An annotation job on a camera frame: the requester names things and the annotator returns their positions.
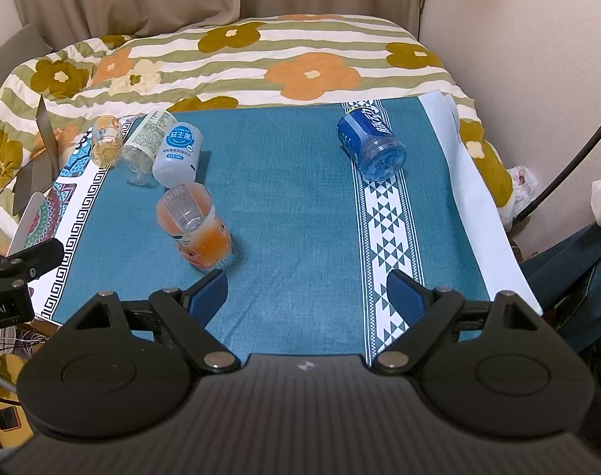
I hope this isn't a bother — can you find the orange label plastic cup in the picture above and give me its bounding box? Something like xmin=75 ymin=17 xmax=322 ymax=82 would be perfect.
xmin=156 ymin=182 xmax=232 ymax=271

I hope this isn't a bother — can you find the white blue label cup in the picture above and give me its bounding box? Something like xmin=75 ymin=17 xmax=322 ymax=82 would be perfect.
xmin=152 ymin=122 xmax=204 ymax=189

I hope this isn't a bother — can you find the green label clear cup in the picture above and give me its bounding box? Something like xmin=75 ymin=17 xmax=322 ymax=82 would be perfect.
xmin=117 ymin=109 xmax=177 ymax=186

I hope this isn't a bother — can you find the dark blue plastic cup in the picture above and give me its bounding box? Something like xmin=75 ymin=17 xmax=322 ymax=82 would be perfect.
xmin=337 ymin=106 xmax=407 ymax=182

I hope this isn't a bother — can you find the yellow label plastic cup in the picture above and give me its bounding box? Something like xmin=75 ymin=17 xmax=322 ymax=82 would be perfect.
xmin=90 ymin=115 xmax=124 ymax=168

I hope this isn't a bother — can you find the mandala patterned white mat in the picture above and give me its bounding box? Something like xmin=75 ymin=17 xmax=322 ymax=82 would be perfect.
xmin=8 ymin=115 xmax=133 ymax=324

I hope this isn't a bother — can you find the grey open laptop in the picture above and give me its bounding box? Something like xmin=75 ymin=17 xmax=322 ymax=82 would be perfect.
xmin=13 ymin=99 xmax=60 ymax=215

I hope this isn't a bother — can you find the white plastic bag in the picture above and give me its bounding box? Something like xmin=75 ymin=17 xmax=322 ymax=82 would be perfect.
xmin=498 ymin=166 xmax=538 ymax=232

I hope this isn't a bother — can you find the floral striped duvet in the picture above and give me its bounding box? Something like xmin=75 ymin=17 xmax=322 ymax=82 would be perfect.
xmin=0 ymin=14 xmax=514 ymax=254

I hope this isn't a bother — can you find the black cable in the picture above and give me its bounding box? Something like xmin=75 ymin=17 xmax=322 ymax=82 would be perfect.
xmin=516 ymin=103 xmax=601 ymax=223

